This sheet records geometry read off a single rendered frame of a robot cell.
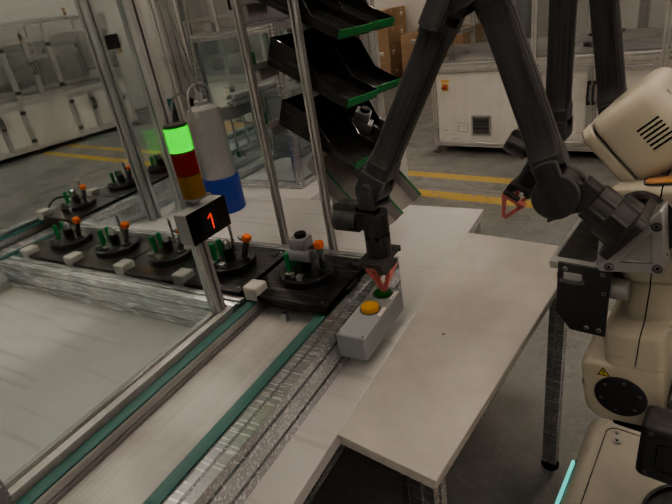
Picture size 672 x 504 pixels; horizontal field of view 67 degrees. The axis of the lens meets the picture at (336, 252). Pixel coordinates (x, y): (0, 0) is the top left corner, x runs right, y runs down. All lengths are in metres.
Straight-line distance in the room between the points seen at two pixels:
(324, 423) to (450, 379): 0.28
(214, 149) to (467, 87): 3.63
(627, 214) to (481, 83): 4.42
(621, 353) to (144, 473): 0.97
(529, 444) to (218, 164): 1.63
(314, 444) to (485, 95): 4.60
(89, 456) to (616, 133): 1.09
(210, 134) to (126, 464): 1.38
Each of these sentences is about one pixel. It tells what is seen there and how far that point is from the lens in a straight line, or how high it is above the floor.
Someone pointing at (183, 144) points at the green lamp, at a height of 1.38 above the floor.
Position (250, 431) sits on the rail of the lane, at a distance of 0.92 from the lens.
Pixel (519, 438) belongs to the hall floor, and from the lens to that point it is 2.18.
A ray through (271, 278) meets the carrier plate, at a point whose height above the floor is 0.97.
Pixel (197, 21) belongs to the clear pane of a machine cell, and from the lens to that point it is 8.00.
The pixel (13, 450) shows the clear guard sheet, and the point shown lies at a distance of 1.04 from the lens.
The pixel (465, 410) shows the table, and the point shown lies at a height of 0.86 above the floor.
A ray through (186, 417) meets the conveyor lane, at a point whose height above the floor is 0.92.
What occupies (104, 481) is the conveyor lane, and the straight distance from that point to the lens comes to 1.03.
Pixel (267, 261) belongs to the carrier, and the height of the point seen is 0.97.
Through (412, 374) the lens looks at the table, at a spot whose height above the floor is 0.86.
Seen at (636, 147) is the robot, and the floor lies 1.28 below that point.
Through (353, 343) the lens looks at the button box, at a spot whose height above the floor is 0.94.
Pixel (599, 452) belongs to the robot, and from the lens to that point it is 1.81.
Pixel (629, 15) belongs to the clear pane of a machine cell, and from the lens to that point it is 4.90.
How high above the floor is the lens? 1.59
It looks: 26 degrees down
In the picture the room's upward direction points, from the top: 9 degrees counter-clockwise
